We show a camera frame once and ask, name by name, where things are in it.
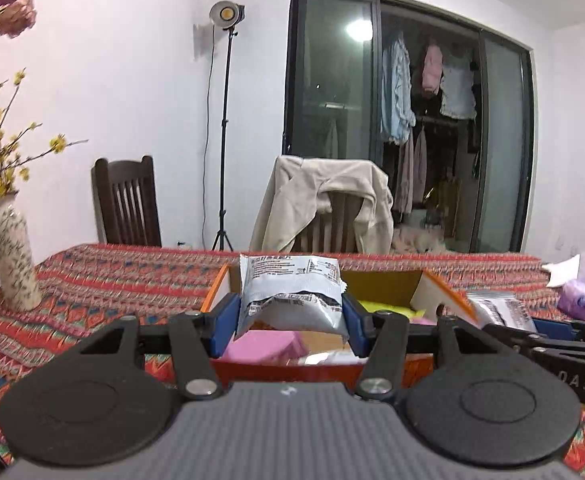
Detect purple tissue pack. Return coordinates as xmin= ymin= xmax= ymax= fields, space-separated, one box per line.
xmin=557 ymin=280 xmax=585 ymax=319

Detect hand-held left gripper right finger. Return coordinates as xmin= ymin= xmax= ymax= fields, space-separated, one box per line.
xmin=343 ymin=295 xmax=503 ymax=403

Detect dark wooden chair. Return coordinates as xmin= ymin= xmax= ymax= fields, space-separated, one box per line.
xmin=91 ymin=155 xmax=162 ymax=248

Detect white fluffy dog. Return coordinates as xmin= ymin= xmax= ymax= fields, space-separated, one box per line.
xmin=392 ymin=225 xmax=449 ymax=254

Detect floral ceramic vase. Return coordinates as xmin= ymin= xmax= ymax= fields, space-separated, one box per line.
xmin=0 ymin=192 xmax=43 ymax=311

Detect white paper sheet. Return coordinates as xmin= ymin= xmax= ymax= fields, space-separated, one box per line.
xmin=542 ymin=255 xmax=581 ymax=288

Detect beige jacket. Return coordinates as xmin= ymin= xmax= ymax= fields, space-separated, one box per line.
xmin=250 ymin=156 xmax=395 ymax=255

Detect white hanging top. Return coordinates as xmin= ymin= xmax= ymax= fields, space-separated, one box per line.
xmin=439 ymin=55 xmax=478 ymax=121

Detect black light stand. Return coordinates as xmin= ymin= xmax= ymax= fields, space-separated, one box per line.
xmin=211 ymin=30 xmax=236 ymax=252

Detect flat green snack packet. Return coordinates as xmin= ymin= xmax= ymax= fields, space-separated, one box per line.
xmin=357 ymin=300 xmax=425 ymax=322

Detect white snack packet black print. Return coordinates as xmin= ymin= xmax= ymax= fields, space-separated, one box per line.
xmin=236 ymin=254 xmax=348 ymax=346

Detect light blue hanging shirt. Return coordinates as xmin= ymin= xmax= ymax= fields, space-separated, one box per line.
xmin=381 ymin=35 xmax=417 ymax=144

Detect studio light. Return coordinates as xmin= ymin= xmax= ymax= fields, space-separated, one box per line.
xmin=209 ymin=0 xmax=246 ymax=32

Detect sliding glass door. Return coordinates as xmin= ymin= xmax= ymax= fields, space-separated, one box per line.
xmin=282 ymin=0 xmax=535 ymax=256

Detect black light cable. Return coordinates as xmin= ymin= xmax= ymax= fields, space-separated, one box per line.
xmin=201 ymin=27 xmax=216 ymax=248

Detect brown slatted wooden chair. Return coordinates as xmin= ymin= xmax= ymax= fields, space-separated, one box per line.
xmin=292 ymin=195 xmax=364 ymax=253

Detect small white silver snack packet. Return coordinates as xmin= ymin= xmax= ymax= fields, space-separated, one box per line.
xmin=469 ymin=291 xmax=539 ymax=332

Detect pink hanging garment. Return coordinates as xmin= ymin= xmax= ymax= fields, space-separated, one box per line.
xmin=421 ymin=42 xmax=445 ymax=97

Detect orange cardboard box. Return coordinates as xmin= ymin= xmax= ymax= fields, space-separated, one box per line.
xmin=200 ymin=262 xmax=478 ymax=396

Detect gold shiny bag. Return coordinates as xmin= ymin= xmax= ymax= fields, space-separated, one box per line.
xmin=435 ymin=177 xmax=461 ymax=238

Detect mauve hanging clothes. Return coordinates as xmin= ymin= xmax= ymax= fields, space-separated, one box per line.
xmin=395 ymin=130 xmax=429 ymax=214

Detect yellow flower branches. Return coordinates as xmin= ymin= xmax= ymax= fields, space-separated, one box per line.
xmin=0 ymin=67 xmax=89 ymax=197

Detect pink snack packet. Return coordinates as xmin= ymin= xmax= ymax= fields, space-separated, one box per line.
xmin=221 ymin=330 xmax=307 ymax=365

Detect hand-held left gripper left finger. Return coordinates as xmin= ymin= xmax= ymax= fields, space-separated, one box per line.
xmin=80 ymin=294 xmax=242 ymax=401

